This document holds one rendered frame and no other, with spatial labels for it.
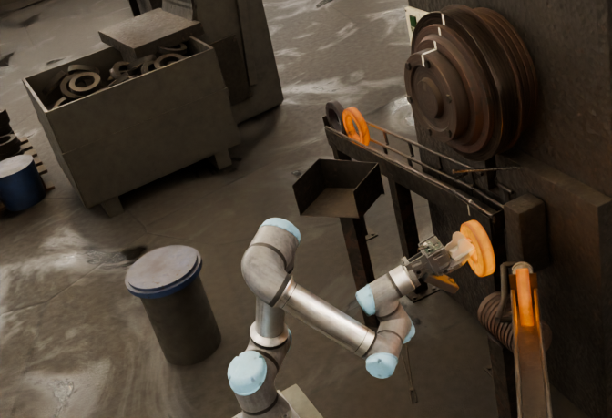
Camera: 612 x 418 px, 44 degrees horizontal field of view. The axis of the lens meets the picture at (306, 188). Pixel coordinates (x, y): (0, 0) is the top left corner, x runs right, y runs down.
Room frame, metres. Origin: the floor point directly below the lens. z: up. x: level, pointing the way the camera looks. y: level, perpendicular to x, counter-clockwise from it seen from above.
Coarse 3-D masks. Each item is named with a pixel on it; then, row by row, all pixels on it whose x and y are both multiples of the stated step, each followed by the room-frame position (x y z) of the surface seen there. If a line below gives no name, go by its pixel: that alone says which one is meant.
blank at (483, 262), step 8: (464, 224) 1.70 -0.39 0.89; (472, 224) 1.68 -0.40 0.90; (480, 224) 1.67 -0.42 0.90; (464, 232) 1.70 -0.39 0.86; (472, 232) 1.65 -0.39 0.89; (480, 232) 1.64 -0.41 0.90; (472, 240) 1.66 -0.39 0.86; (480, 240) 1.62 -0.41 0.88; (488, 240) 1.62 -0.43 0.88; (480, 248) 1.61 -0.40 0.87; (488, 248) 1.61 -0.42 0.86; (472, 256) 1.68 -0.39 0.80; (480, 256) 1.61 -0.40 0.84; (488, 256) 1.60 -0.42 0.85; (472, 264) 1.68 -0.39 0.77; (480, 264) 1.62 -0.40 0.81; (488, 264) 1.59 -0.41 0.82; (480, 272) 1.62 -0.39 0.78; (488, 272) 1.60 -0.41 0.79
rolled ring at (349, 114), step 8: (344, 112) 3.00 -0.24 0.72; (352, 112) 2.93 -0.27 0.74; (344, 120) 3.02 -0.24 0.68; (360, 120) 2.89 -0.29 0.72; (352, 128) 3.01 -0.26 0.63; (360, 128) 2.88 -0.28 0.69; (352, 136) 2.99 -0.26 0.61; (360, 136) 2.89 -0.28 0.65; (368, 136) 2.88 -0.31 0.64; (368, 144) 2.90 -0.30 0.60
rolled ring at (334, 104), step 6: (330, 102) 3.14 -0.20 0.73; (336, 102) 3.12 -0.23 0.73; (330, 108) 3.15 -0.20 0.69; (336, 108) 3.08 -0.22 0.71; (342, 108) 3.08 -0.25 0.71; (330, 114) 3.18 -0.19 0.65; (330, 120) 3.18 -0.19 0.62; (336, 120) 3.19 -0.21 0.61; (342, 120) 3.05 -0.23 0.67; (330, 126) 3.19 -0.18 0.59; (336, 126) 3.17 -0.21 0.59; (342, 126) 3.05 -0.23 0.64; (342, 132) 3.07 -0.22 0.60
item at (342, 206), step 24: (312, 168) 2.60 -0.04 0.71; (336, 168) 2.60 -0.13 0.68; (360, 168) 2.53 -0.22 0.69; (312, 192) 2.57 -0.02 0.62; (336, 192) 2.57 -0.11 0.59; (360, 192) 2.35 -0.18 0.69; (312, 216) 2.45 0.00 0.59; (336, 216) 2.39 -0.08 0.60; (360, 216) 2.33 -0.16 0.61; (360, 240) 2.44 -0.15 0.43; (360, 264) 2.43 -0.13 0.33; (360, 288) 2.45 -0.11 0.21; (360, 312) 2.55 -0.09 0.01
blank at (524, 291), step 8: (520, 272) 1.58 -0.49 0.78; (528, 272) 1.58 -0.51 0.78; (520, 280) 1.55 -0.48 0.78; (528, 280) 1.55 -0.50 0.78; (520, 288) 1.53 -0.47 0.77; (528, 288) 1.53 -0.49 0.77; (520, 296) 1.52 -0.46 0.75; (528, 296) 1.51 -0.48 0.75; (520, 304) 1.51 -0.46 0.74; (528, 304) 1.50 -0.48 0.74; (520, 312) 1.50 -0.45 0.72; (528, 312) 1.50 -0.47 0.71; (520, 320) 1.51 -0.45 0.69; (528, 320) 1.50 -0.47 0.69
